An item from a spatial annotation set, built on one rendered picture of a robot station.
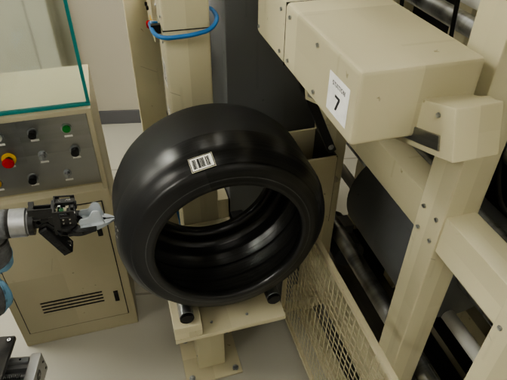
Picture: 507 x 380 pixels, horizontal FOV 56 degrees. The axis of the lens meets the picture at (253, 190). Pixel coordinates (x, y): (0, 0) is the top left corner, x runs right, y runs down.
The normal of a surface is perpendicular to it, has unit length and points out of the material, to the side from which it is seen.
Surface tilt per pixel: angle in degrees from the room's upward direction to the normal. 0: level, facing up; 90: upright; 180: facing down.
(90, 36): 90
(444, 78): 90
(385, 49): 0
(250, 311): 0
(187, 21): 90
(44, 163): 90
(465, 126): 72
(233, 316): 0
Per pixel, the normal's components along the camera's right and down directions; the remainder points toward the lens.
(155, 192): -0.28, 0.05
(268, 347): 0.01, -0.78
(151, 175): -0.49, -0.34
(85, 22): 0.10, 0.62
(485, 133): 0.26, 0.33
